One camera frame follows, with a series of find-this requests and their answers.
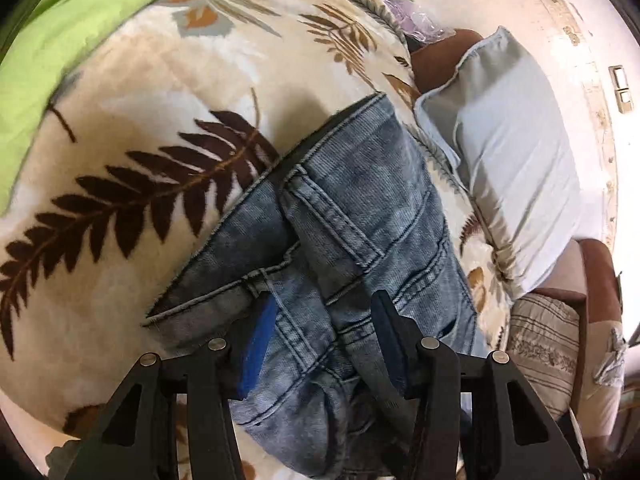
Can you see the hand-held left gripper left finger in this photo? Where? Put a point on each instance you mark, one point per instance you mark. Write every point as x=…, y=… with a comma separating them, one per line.
x=259, y=337

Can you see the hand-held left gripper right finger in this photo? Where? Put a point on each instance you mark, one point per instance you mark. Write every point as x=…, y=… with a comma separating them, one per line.
x=392, y=345

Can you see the blue denim pants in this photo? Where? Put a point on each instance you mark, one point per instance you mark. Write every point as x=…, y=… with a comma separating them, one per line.
x=350, y=240

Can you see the striped beige cushion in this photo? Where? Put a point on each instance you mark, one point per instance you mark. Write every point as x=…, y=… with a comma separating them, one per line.
x=542, y=345

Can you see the light blue pillow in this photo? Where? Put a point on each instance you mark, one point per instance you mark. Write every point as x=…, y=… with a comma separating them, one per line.
x=510, y=155

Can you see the leaf print blanket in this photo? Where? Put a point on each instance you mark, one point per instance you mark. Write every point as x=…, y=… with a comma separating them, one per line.
x=165, y=125

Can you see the clear plastic bag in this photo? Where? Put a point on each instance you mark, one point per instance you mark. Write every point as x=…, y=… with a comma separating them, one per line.
x=417, y=22

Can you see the wall switch plate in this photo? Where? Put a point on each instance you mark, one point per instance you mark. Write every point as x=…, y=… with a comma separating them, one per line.
x=622, y=89

